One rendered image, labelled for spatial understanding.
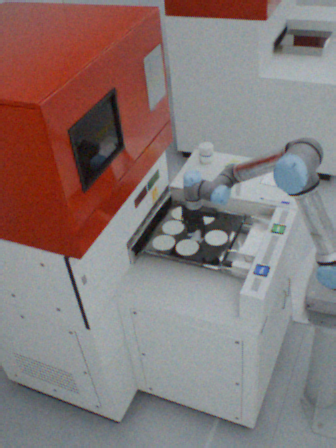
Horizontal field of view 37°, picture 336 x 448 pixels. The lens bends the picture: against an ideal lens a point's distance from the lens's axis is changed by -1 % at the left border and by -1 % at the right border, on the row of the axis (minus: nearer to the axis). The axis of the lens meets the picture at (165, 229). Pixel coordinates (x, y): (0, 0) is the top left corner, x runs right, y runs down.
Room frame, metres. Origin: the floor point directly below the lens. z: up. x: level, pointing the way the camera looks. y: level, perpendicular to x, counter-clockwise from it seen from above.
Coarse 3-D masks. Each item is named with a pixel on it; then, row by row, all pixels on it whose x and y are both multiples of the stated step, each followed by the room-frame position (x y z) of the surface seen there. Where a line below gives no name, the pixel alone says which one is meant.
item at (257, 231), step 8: (256, 224) 1.74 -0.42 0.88; (264, 224) 1.73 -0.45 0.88; (256, 232) 1.69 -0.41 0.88; (264, 232) 1.68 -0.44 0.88; (248, 240) 1.64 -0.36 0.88; (256, 240) 1.64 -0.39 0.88; (248, 248) 1.59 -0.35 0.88; (256, 248) 1.59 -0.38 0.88; (232, 272) 1.47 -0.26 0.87; (240, 272) 1.46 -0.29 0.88
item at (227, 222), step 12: (180, 204) 1.93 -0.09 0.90; (168, 216) 1.86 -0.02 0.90; (228, 216) 1.80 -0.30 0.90; (240, 216) 1.79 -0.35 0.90; (216, 228) 1.73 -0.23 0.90; (228, 228) 1.72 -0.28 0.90; (180, 240) 1.68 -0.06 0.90; (204, 240) 1.66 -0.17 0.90; (228, 240) 1.64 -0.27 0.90; (168, 252) 1.61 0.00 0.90; (204, 252) 1.58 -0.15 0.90; (216, 252) 1.57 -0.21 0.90; (216, 264) 1.50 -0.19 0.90
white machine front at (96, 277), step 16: (160, 160) 1.96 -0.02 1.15; (160, 176) 1.95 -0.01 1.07; (160, 192) 1.93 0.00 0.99; (128, 208) 1.67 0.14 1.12; (144, 208) 1.78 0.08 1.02; (112, 224) 1.55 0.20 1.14; (128, 224) 1.65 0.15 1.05; (96, 240) 1.45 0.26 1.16; (112, 240) 1.53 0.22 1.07; (128, 240) 1.63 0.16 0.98; (96, 256) 1.43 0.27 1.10; (112, 256) 1.51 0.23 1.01; (128, 256) 1.61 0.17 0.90; (80, 272) 1.33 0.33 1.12; (96, 272) 1.41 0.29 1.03; (112, 272) 1.49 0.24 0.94; (128, 272) 1.59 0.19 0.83; (80, 288) 1.31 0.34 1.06; (96, 288) 1.38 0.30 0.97; (112, 288) 1.47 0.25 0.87; (80, 304) 1.30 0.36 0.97; (96, 304) 1.36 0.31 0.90; (96, 320) 1.34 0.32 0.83
